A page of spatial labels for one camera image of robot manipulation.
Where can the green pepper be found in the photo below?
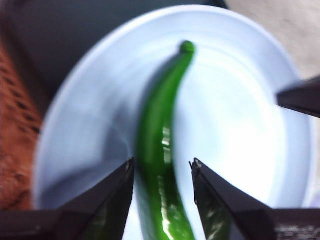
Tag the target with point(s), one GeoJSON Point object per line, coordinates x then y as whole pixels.
{"type": "Point", "coordinates": [160, 125]}

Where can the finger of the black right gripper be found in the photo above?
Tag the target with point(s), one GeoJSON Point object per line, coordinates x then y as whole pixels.
{"type": "Point", "coordinates": [302, 97]}

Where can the brown wicker basket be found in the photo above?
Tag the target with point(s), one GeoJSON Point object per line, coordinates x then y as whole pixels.
{"type": "Point", "coordinates": [15, 137]}

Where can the blue round plate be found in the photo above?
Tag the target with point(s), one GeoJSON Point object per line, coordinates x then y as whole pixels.
{"type": "Point", "coordinates": [225, 150]}

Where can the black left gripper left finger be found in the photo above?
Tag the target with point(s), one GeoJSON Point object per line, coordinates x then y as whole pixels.
{"type": "Point", "coordinates": [105, 207]}

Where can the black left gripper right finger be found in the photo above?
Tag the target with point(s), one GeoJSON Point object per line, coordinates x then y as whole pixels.
{"type": "Point", "coordinates": [225, 210]}

